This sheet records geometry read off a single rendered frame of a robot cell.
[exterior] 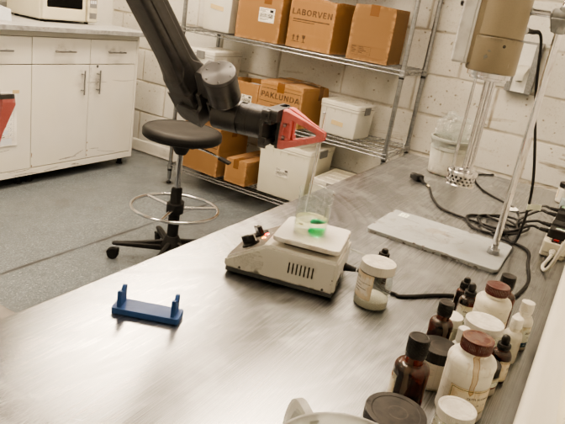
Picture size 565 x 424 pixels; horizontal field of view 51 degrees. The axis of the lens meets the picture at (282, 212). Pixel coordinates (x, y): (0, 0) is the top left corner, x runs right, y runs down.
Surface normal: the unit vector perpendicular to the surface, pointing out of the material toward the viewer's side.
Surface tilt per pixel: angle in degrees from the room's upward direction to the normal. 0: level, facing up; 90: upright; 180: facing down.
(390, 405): 0
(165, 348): 0
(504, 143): 90
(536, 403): 0
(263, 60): 90
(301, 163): 93
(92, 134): 90
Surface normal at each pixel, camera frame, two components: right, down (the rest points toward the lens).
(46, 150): 0.85, 0.30
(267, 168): -0.50, 0.25
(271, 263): -0.28, 0.28
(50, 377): 0.15, -0.93
